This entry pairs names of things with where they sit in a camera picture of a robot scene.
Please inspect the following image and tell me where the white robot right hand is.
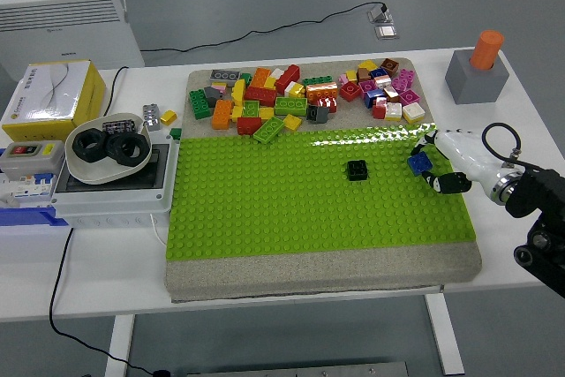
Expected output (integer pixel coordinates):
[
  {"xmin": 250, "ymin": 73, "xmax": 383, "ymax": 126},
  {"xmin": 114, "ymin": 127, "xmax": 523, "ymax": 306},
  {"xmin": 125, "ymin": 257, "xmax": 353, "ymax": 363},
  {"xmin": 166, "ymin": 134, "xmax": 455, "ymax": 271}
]
[{"xmin": 408, "ymin": 128, "xmax": 509, "ymax": 196}]

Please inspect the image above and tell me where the blue square building brick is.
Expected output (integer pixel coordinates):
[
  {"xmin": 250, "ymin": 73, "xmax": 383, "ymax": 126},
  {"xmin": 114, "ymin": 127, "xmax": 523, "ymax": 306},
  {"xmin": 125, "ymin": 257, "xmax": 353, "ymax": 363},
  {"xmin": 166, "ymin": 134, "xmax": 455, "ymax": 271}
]
[{"xmin": 406, "ymin": 151, "xmax": 434, "ymax": 177}]

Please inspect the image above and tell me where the white building brick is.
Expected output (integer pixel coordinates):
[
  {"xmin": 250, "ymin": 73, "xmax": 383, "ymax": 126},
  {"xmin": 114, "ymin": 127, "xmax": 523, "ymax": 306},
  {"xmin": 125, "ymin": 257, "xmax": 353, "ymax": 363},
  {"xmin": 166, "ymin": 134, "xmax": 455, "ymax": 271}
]
[{"xmin": 402, "ymin": 102, "xmax": 426, "ymax": 124}]

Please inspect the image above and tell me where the light magenta building brick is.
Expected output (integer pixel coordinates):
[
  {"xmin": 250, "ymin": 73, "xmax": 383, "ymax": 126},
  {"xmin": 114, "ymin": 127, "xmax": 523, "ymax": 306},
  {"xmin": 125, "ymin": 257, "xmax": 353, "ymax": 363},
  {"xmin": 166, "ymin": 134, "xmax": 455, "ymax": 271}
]
[{"xmin": 391, "ymin": 68, "xmax": 417, "ymax": 94}]

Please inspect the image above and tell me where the black square building brick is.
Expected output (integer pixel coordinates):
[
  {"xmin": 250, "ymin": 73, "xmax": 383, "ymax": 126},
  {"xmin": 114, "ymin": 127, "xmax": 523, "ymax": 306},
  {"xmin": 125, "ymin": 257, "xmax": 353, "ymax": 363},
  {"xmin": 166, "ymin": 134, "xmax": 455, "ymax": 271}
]
[{"xmin": 345, "ymin": 159, "xmax": 370, "ymax": 183}]

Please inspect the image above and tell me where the dark grey building brick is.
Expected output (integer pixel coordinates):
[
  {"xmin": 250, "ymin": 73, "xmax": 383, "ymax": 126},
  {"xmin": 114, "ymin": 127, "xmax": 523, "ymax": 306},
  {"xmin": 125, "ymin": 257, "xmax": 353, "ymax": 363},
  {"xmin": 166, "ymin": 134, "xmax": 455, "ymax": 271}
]
[{"xmin": 305, "ymin": 104, "xmax": 330, "ymax": 124}]

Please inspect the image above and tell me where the orange building brick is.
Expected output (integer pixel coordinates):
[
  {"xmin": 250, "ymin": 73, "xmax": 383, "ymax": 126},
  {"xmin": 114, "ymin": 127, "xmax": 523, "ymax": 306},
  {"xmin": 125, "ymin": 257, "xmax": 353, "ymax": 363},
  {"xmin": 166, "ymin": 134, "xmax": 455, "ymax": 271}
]
[
  {"xmin": 211, "ymin": 99, "xmax": 234, "ymax": 130},
  {"xmin": 305, "ymin": 83, "xmax": 339, "ymax": 102},
  {"xmin": 250, "ymin": 67, "xmax": 272, "ymax": 89}
]

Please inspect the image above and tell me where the long lime green brick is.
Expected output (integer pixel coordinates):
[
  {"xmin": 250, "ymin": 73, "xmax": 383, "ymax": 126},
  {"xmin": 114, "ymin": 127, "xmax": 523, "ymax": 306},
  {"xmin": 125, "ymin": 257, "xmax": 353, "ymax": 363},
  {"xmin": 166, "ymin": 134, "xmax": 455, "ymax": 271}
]
[
  {"xmin": 274, "ymin": 96, "xmax": 308, "ymax": 117},
  {"xmin": 252, "ymin": 116, "xmax": 285, "ymax": 145}
]

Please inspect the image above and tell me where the green studded baseplate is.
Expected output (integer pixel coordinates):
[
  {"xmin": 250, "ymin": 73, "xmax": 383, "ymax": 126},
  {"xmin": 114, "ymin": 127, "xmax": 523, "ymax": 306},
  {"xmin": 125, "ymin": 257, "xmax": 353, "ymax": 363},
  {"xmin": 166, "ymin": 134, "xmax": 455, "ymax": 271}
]
[{"xmin": 166, "ymin": 122, "xmax": 478, "ymax": 260}]

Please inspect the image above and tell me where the long red building brick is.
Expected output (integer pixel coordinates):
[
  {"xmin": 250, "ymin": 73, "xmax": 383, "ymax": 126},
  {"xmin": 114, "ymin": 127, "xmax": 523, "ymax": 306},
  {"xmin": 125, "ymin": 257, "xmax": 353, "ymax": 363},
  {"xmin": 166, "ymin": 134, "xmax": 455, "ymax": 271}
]
[{"xmin": 274, "ymin": 64, "xmax": 301, "ymax": 94}]

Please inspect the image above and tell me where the large red building brick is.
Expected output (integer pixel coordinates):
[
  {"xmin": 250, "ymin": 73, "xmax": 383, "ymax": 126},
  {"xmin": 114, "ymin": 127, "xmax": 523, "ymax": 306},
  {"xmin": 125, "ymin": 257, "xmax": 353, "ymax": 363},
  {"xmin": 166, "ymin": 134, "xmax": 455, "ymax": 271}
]
[{"xmin": 244, "ymin": 85, "xmax": 278, "ymax": 108}]

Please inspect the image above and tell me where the grey flat building brick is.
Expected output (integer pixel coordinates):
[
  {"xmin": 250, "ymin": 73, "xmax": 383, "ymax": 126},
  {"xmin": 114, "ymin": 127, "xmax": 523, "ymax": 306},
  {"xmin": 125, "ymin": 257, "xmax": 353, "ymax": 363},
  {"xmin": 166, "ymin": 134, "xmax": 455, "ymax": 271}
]
[{"xmin": 209, "ymin": 69, "xmax": 242, "ymax": 83}]

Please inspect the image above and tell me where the grey sloped brick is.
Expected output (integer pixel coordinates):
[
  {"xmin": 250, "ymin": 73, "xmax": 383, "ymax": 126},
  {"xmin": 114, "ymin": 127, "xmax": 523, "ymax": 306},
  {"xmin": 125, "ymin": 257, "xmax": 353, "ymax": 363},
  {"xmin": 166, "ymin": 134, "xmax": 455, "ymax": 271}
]
[{"xmin": 203, "ymin": 86, "xmax": 226, "ymax": 108}]

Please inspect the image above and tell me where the dark green building brick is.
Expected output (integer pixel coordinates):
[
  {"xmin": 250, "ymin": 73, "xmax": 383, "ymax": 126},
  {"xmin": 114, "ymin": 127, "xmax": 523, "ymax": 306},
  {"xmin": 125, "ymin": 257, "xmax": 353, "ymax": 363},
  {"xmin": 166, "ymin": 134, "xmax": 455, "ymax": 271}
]
[{"xmin": 189, "ymin": 87, "xmax": 212, "ymax": 121}]

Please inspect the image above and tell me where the grey cube block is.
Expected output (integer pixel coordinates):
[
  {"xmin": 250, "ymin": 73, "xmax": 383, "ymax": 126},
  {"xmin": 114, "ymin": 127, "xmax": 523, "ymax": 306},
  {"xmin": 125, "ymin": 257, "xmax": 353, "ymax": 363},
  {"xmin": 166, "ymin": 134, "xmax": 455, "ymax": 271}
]
[{"xmin": 444, "ymin": 49, "xmax": 509, "ymax": 106}]

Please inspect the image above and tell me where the orange cylinder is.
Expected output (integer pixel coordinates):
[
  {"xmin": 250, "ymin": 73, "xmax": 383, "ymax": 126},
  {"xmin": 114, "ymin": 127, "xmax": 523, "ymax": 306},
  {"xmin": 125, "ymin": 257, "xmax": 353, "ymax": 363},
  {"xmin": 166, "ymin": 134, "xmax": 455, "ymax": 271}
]
[{"xmin": 470, "ymin": 30, "xmax": 504, "ymax": 72}]

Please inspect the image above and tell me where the open silver floor socket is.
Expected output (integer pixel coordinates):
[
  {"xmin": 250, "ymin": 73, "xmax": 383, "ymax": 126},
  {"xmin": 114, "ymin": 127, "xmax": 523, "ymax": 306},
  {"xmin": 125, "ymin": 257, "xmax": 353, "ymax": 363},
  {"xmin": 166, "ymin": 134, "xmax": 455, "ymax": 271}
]
[{"xmin": 367, "ymin": 4, "xmax": 394, "ymax": 25}]

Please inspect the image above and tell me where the white table leg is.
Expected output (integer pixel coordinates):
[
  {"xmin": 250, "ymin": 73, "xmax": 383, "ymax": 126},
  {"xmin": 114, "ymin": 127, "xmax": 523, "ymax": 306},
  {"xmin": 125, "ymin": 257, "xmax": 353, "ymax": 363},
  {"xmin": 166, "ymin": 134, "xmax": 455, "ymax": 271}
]
[
  {"xmin": 104, "ymin": 314, "xmax": 136, "ymax": 377},
  {"xmin": 424, "ymin": 295, "xmax": 465, "ymax": 376}
]

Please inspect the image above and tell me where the large black hex nut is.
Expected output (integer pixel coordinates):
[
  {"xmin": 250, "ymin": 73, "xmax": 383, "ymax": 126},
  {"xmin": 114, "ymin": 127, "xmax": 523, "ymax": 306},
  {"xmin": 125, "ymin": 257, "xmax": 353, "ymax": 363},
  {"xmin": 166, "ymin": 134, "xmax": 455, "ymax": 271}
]
[
  {"xmin": 103, "ymin": 132, "xmax": 149, "ymax": 169},
  {"xmin": 72, "ymin": 127, "xmax": 109, "ymax": 162}
]

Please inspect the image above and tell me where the white bowl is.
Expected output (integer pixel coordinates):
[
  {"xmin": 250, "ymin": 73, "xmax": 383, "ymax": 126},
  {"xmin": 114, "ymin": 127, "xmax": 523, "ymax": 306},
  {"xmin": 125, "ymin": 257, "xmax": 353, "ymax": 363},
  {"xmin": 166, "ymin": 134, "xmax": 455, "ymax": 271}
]
[{"xmin": 64, "ymin": 111, "xmax": 154, "ymax": 185}]

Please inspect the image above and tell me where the white panel heater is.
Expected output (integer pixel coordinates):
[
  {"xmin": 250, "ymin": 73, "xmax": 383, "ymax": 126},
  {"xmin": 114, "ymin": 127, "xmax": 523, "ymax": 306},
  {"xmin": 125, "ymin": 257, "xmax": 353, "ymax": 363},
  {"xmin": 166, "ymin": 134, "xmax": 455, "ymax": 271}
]
[{"xmin": 0, "ymin": 0, "xmax": 146, "ymax": 82}]

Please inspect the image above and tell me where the yellow and white cardboard box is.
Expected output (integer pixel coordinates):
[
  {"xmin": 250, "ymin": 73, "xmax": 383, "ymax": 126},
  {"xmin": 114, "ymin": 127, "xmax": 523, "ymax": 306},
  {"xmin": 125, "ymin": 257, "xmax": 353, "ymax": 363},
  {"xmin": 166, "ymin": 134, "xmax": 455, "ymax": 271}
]
[{"xmin": 1, "ymin": 58, "xmax": 108, "ymax": 142}]

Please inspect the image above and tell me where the white blue circuit breaker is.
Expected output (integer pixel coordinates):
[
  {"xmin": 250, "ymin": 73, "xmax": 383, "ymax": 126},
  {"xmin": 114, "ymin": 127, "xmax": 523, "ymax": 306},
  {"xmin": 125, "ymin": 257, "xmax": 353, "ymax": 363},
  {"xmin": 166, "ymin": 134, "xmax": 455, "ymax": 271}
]
[{"xmin": 0, "ymin": 171, "xmax": 57, "ymax": 210}]

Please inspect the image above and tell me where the white cable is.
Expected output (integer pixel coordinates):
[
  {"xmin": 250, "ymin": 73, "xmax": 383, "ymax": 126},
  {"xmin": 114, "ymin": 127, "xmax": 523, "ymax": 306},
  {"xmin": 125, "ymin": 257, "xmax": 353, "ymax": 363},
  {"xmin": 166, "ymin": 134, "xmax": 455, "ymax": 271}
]
[{"xmin": 148, "ymin": 213, "xmax": 170, "ymax": 247}]

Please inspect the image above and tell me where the thin black cable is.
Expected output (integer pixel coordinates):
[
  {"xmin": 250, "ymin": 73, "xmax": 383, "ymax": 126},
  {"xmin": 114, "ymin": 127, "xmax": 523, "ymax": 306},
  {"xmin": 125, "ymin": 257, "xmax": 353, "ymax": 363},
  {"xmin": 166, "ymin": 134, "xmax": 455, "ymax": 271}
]
[{"xmin": 102, "ymin": 66, "xmax": 130, "ymax": 118}]

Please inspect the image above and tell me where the grey electrical enclosure box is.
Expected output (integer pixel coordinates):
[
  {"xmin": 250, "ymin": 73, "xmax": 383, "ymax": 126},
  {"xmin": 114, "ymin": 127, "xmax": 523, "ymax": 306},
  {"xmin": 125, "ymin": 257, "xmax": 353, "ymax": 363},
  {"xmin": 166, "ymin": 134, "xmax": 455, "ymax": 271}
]
[{"xmin": 50, "ymin": 133, "xmax": 177, "ymax": 230}]

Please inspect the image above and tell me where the grey switch box red button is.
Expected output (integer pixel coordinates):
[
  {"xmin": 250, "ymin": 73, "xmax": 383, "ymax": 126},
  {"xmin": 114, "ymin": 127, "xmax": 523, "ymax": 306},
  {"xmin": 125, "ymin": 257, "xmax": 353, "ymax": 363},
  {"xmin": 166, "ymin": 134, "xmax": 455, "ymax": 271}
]
[{"xmin": 0, "ymin": 139, "xmax": 66, "ymax": 180}]

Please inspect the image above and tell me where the black hanging cable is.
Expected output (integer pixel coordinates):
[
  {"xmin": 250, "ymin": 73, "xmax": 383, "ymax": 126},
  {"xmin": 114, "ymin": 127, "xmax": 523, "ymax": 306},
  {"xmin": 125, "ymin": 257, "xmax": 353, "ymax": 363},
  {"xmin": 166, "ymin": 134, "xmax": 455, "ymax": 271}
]
[{"xmin": 48, "ymin": 226, "xmax": 174, "ymax": 377}]

